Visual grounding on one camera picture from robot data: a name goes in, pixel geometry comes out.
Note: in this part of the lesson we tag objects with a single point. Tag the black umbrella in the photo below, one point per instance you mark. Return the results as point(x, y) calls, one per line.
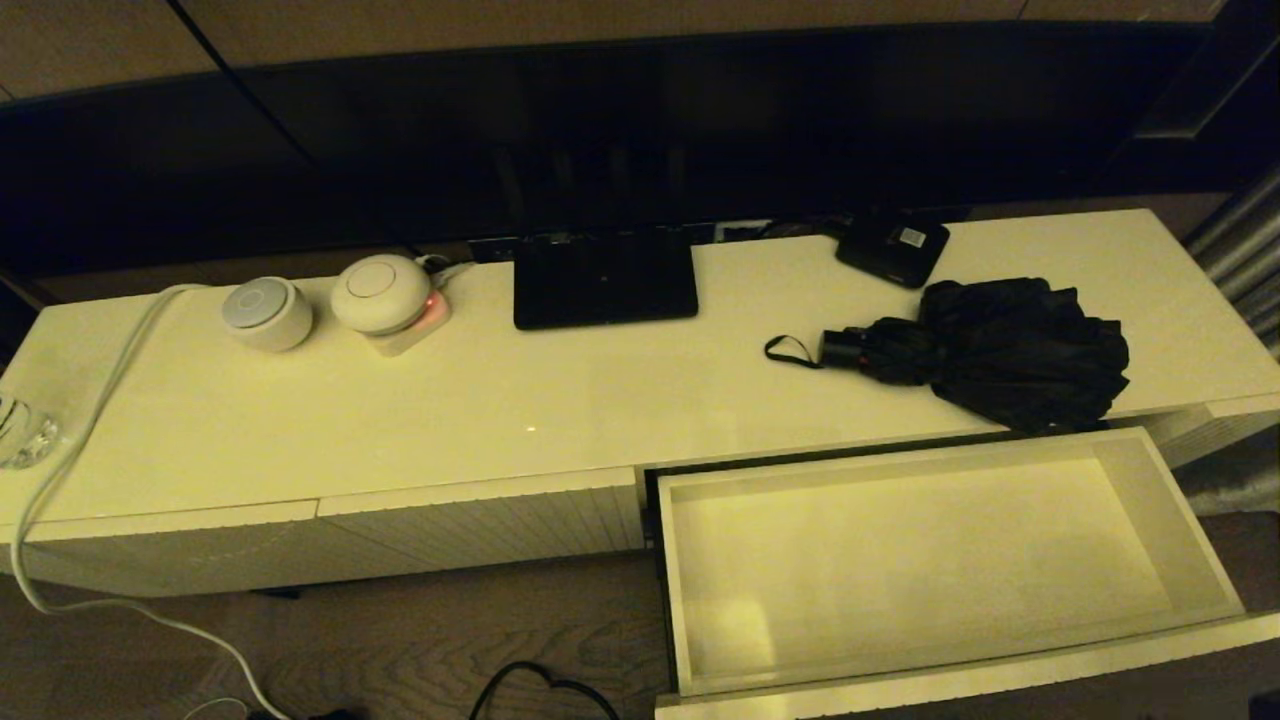
point(1000, 350)

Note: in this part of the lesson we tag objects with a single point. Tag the white cabinet drawer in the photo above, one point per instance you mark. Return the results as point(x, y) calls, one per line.
point(900, 550)

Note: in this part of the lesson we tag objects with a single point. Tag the grey curtain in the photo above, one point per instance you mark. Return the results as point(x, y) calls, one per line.
point(1245, 260)

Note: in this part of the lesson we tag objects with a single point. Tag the black set-top box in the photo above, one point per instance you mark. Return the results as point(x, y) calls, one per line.
point(888, 255)

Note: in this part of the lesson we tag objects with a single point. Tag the clear drinking glass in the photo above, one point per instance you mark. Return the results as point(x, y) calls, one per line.
point(25, 440)

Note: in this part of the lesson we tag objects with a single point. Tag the black flat screen television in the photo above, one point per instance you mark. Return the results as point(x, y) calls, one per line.
point(750, 120)

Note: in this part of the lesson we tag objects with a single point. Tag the dark wooden wall frame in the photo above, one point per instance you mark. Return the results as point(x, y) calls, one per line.
point(1250, 100)

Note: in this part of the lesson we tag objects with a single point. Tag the white fabric bundle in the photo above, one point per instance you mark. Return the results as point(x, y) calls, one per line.
point(1235, 490)

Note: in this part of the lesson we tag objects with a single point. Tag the white ribbed cabinet door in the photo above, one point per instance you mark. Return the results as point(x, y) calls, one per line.
point(480, 525)
point(150, 555)

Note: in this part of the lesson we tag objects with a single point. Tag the white power strip red light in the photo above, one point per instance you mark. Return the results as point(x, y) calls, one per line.
point(410, 342)

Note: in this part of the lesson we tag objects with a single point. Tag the black television pedestal base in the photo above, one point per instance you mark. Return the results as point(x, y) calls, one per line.
point(600, 290)

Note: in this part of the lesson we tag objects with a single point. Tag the cream round dome device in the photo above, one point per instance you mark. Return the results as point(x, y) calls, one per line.
point(380, 295)

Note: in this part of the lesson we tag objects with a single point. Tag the white ribbed cabinet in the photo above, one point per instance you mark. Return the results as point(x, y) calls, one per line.
point(500, 400)

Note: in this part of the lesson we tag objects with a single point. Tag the white speaker with grey top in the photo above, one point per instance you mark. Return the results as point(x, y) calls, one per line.
point(266, 318)

